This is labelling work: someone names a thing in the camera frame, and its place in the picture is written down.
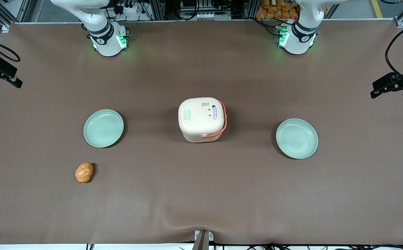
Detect cream rice cooker orange handle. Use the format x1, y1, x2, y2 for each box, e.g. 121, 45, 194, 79
178, 97, 228, 143

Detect pale green plate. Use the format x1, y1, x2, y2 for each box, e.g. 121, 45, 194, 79
276, 118, 319, 159
83, 109, 124, 148

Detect orange toy potato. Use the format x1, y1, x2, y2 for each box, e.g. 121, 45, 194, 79
75, 162, 93, 183

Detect orange bread pile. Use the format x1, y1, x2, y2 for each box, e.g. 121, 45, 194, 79
255, 0, 300, 20

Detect white power strip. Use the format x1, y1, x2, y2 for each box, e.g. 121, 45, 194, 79
115, 3, 143, 15

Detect grey electronics box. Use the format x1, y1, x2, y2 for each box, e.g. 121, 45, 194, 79
180, 0, 232, 20

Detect brown table mat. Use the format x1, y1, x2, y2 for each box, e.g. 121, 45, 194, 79
0, 18, 403, 245

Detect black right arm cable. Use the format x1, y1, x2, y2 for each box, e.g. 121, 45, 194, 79
0, 33, 21, 63

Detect black floor cables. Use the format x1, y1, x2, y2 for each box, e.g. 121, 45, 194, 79
179, 243, 403, 250

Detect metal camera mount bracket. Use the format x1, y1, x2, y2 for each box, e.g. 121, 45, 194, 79
192, 230, 214, 250

